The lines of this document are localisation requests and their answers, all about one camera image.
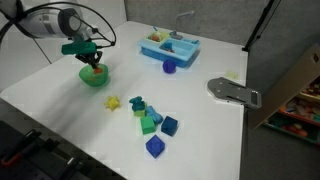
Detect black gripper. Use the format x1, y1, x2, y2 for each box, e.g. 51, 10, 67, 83
75, 50, 104, 70

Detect dark teal animal toy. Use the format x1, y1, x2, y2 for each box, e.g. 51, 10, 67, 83
128, 95, 146, 112

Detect green plastic bowl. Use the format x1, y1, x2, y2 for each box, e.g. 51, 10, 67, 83
78, 63, 110, 88

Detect yellow star toy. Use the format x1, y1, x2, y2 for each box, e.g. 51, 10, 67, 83
103, 95, 122, 112

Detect blue toy in sink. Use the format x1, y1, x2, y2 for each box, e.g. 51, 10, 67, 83
159, 42, 176, 54

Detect light blue toy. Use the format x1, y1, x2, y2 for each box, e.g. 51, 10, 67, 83
145, 105, 164, 125

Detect green block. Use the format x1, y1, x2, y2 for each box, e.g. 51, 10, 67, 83
139, 115, 157, 135

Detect light blue toy sink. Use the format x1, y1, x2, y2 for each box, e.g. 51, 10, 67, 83
138, 31, 202, 69

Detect grey toy faucet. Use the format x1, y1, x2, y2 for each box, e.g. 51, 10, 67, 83
169, 9, 195, 40

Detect dark blue block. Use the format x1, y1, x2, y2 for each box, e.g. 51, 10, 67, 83
160, 115, 179, 137

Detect royal blue block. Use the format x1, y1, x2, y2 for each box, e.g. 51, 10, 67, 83
145, 134, 166, 159

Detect yellow-green sink basket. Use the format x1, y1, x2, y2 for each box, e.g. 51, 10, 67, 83
145, 30, 170, 44

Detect purple blue ball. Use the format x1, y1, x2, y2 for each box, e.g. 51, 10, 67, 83
162, 59, 177, 74

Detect small pale yellow piece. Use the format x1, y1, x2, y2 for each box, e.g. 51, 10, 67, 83
225, 70, 240, 80

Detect grey metal plate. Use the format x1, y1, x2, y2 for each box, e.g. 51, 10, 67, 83
206, 76, 263, 110

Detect black tripod pole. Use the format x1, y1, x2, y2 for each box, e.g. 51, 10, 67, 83
242, 0, 281, 53

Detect shelf with colourful toys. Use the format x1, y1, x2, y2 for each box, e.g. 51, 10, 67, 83
263, 76, 320, 145

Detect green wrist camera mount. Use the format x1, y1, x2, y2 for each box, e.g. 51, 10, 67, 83
61, 41, 103, 56

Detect black clamp with red handle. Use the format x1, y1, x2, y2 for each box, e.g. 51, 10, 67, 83
0, 129, 43, 168

